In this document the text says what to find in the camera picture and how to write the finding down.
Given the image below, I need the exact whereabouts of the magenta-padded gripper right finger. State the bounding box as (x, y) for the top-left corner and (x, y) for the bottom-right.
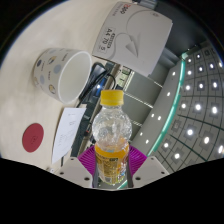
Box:
(124, 144), (171, 189)

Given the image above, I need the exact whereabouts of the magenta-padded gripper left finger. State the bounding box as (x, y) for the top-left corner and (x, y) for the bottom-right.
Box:
(54, 145), (100, 188)

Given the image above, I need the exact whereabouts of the yellow-capped clear drink bottle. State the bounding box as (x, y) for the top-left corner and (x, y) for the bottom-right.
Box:
(91, 89), (133, 186)

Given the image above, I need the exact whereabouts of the printed white paper sheet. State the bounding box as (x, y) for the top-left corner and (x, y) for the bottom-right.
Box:
(51, 107), (88, 165)

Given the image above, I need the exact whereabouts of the flat round red coaster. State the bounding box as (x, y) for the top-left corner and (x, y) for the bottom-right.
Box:
(21, 122), (45, 154)

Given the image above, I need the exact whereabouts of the group of ceiling lights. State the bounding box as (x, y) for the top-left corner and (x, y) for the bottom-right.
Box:
(139, 43), (224, 168)

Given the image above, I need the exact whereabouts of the white dotted paper cup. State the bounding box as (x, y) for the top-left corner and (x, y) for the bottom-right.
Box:
(32, 48), (93, 105)

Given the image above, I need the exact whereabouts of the white copy paper box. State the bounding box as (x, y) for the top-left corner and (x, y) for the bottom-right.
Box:
(91, 1), (174, 78)

